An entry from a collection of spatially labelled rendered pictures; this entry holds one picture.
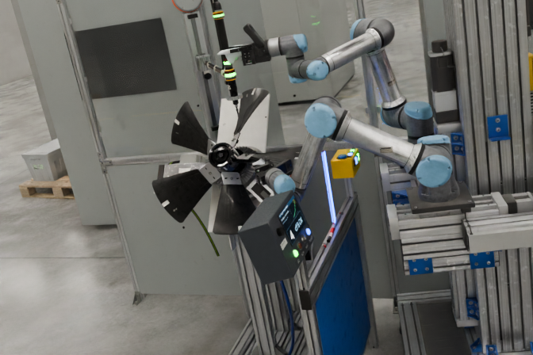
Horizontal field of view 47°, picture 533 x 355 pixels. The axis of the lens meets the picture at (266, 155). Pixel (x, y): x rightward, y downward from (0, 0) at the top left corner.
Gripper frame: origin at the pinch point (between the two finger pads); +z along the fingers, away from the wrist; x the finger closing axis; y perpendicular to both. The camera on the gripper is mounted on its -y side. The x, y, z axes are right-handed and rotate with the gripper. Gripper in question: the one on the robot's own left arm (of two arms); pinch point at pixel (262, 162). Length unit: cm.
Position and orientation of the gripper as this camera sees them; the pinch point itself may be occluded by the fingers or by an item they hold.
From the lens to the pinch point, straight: 261.6
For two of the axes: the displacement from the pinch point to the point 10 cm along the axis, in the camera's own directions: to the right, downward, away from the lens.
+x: 2.7, 9.1, 3.2
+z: -3.1, -2.3, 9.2
